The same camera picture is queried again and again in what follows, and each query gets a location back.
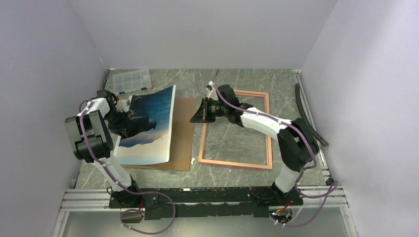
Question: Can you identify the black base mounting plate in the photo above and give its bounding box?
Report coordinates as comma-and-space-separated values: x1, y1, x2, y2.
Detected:
109, 185, 303, 220

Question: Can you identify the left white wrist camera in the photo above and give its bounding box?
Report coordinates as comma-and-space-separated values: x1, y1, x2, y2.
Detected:
116, 99, 131, 113

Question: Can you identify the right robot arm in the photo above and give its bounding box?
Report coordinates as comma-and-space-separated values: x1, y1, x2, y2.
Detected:
190, 84, 319, 205

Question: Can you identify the blue sky ocean photo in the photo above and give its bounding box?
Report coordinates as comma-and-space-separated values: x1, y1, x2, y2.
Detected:
114, 85, 176, 165

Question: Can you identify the brown backing board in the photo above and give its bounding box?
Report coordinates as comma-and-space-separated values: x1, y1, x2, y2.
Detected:
123, 97, 197, 171

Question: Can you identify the purple cable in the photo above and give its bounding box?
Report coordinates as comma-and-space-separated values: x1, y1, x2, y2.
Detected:
78, 98, 177, 236
212, 69, 339, 229

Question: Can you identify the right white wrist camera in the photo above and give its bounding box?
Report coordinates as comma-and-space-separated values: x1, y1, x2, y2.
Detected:
206, 81, 218, 100

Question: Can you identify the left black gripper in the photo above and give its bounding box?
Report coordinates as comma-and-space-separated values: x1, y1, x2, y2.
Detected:
104, 109, 129, 137

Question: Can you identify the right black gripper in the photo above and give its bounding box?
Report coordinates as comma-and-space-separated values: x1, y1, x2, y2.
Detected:
190, 97, 229, 123

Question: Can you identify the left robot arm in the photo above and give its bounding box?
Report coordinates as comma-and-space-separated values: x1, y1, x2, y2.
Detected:
65, 89, 157, 207

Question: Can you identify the pink wooden picture frame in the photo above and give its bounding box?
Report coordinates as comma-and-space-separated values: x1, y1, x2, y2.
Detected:
198, 89, 273, 171

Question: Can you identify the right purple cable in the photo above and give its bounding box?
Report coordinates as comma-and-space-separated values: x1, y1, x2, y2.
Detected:
212, 69, 339, 229

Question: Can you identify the aluminium extrusion rail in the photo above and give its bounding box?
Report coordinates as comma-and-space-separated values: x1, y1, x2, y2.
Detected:
53, 186, 358, 237

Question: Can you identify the black rubber hose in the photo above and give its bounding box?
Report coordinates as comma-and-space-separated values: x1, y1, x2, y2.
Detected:
294, 83, 329, 147

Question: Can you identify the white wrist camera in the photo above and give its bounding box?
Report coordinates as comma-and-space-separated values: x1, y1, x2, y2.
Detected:
206, 81, 218, 100
116, 99, 131, 113

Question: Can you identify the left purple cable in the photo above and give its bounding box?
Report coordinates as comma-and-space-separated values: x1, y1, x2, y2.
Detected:
78, 98, 177, 236

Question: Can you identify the clear plastic organizer box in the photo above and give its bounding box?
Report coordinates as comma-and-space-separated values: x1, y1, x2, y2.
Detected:
112, 69, 152, 95

